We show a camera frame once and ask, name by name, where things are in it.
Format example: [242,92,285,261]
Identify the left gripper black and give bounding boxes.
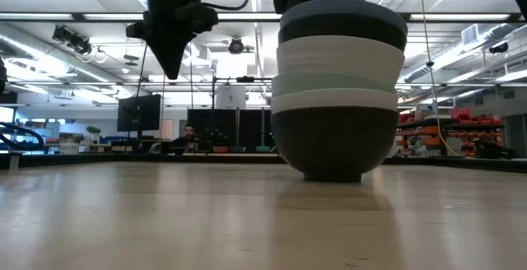
[125,0,219,80]

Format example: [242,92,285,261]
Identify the round black ceiling camera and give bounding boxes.
[228,37,245,55]

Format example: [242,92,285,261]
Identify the black equipment box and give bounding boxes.
[473,137,516,160]

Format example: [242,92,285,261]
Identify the white box unit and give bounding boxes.
[215,85,248,110]

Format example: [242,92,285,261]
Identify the white ceiling vent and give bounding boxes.
[460,22,492,47]

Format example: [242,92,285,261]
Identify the pale green bowl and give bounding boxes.
[271,35,407,97]

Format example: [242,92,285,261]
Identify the black computer monitor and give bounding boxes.
[116,93,162,133]

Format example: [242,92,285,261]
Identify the white bin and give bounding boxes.
[59,142,81,155]

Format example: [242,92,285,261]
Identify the black ceiling track lights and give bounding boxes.
[52,25,93,56]

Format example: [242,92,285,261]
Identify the green potted plant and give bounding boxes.
[85,124,102,142]

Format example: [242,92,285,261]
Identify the small black ceiling camera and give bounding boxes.
[488,41,510,55]

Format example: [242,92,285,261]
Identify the silver ceiling duct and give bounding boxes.
[0,22,124,94]

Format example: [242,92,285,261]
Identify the shelf with orange bins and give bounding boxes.
[395,107,506,159]

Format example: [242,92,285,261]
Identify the ceiling light strip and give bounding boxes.
[409,13,511,21]
[0,12,75,21]
[82,12,282,21]

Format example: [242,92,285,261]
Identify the yellow hanging cable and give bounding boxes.
[417,0,460,158]

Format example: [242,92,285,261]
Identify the black aluminium table frame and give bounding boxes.
[0,151,527,173]

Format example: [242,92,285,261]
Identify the curved black cable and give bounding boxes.
[0,121,45,151]

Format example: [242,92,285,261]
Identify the blue bowl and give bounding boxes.
[279,0,408,36]

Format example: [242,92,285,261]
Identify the person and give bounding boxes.
[169,123,199,155]

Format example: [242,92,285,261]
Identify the white bowl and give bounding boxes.
[270,87,399,114]

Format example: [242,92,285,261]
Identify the black partition panel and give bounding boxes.
[187,108,273,150]

